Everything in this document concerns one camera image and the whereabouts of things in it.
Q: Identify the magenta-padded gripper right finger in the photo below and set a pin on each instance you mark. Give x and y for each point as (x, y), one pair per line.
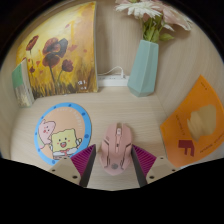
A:
(150, 168)

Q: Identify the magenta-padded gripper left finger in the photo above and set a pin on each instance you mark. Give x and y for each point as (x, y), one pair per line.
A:
(75, 168)

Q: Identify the pink computer mouse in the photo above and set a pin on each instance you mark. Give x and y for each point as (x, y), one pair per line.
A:
(116, 150)

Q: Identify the round cartoon print mouse pad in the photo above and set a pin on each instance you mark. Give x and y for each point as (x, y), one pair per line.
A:
(61, 133)

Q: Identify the white power strip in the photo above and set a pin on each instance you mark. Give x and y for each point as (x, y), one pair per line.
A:
(112, 81)

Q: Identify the green cover book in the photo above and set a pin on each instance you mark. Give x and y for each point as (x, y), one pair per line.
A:
(22, 85)

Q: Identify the pale teal faceted vase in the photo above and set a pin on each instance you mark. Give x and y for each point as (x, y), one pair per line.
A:
(144, 70)

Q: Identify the yellow poppy painting canvas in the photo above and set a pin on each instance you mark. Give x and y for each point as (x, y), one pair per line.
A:
(63, 50)

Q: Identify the pink and white flower bouquet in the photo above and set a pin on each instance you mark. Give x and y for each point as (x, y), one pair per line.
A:
(150, 10)

